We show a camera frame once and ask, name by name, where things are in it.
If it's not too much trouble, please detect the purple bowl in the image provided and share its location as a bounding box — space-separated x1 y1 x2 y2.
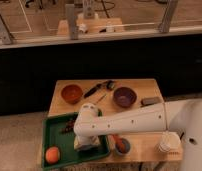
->
113 87 137 108

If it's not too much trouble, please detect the middle grey metal post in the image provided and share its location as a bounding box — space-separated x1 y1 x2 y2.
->
65 4 78 40

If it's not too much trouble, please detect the dark rectangular block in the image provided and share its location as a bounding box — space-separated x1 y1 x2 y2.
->
141 97 161 106

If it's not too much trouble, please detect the black dish brush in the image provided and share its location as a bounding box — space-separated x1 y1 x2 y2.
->
84 80 115 98

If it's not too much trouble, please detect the small grey cup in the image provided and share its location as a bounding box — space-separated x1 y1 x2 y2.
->
115 138 131 156

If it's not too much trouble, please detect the left grey metal post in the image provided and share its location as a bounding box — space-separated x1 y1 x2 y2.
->
0 14 13 45

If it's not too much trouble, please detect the green plastic tray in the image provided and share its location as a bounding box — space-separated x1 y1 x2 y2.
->
41 112 110 171

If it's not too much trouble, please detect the wooden table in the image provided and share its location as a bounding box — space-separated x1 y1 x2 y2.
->
48 79 183 164

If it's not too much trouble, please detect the orange-brown bowl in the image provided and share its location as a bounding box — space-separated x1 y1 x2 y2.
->
61 84 83 104

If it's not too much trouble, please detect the grey metal post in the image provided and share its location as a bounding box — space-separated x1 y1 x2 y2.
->
65 4 78 40
158 0 178 33
0 14 13 45

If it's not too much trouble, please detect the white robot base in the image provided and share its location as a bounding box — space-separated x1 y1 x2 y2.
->
166 98 202 171

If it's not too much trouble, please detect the sponge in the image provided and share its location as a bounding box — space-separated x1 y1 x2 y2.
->
74 137 79 150

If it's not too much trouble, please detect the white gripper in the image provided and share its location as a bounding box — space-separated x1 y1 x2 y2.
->
76 136 100 150

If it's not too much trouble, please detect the small dark utensil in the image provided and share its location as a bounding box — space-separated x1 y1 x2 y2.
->
95 94 107 104

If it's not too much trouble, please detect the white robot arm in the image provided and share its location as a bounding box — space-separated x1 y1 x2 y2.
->
74 103 168 151

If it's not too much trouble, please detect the right grey metal post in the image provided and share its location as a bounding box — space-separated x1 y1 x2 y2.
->
158 0 178 33

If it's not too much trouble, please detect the orange fruit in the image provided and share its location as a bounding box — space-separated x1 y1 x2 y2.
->
45 146 60 164

